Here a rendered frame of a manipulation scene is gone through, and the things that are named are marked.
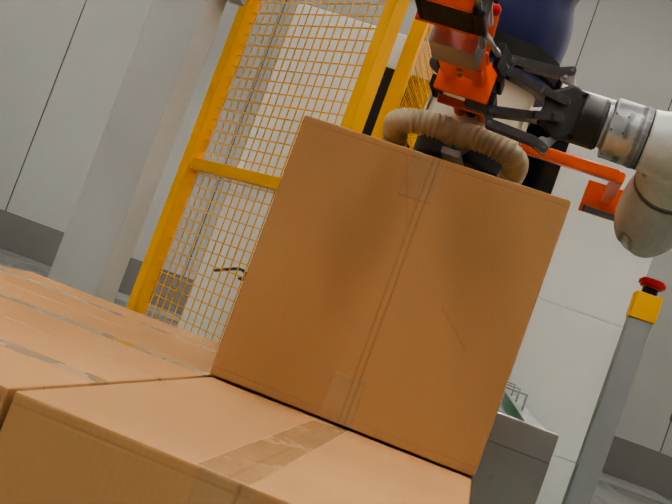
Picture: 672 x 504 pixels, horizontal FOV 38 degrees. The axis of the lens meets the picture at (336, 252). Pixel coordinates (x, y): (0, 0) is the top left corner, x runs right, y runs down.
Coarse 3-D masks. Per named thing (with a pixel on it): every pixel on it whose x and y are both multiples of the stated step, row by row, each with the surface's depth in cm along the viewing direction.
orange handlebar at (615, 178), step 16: (448, 64) 133; (480, 64) 131; (480, 80) 135; (464, 112) 161; (544, 160) 172; (560, 160) 170; (576, 160) 169; (608, 176) 168; (624, 176) 169; (608, 192) 179
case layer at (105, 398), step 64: (0, 320) 120; (64, 320) 144; (128, 320) 180; (0, 384) 83; (64, 384) 94; (128, 384) 107; (192, 384) 126; (0, 448) 82; (64, 448) 81; (128, 448) 80; (192, 448) 85; (256, 448) 96; (320, 448) 111; (384, 448) 132
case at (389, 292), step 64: (320, 128) 142; (320, 192) 141; (384, 192) 140; (448, 192) 138; (512, 192) 137; (256, 256) 142; (320, 256) 140; (384, 256) 139; (448, 256) 137; (512, 256) 136; (256, 320) 141; (320, 320) 139; (384, 320) 138; (448, 320) 136; (512, 320) 134; (256, 384) 140; (320, 384) 138; (384, 384) 136; (448, 384) 135; (448, 448) 134
